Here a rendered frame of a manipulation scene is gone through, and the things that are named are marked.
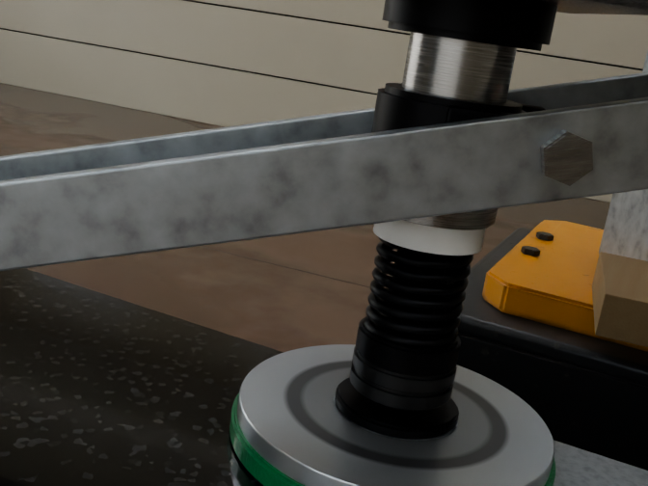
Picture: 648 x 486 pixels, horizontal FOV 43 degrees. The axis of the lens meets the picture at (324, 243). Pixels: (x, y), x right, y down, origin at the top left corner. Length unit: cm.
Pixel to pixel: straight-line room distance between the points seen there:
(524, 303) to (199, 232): 68
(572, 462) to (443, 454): 13
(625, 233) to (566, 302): 23
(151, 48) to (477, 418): 706
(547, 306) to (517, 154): 63
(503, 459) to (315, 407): 12
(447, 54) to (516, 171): 8
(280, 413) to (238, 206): 15
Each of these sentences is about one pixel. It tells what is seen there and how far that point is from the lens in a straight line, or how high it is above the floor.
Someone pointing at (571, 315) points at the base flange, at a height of 76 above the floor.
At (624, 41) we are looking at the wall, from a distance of 653.
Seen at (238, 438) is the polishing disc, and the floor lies 82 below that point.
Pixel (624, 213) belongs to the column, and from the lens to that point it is 129.
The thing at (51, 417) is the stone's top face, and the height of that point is 80.
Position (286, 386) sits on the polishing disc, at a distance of 58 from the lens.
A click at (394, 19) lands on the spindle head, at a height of 108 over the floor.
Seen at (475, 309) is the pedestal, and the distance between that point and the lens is 110.
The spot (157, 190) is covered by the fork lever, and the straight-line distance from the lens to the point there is 47.
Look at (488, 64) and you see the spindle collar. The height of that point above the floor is 107.
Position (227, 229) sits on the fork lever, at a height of 96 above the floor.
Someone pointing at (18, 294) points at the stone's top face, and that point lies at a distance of 78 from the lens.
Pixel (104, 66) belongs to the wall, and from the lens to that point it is 779.
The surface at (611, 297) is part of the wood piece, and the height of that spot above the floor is 83.
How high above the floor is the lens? 108
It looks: 16 degrees down
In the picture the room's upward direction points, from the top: 8 degrees clockwise
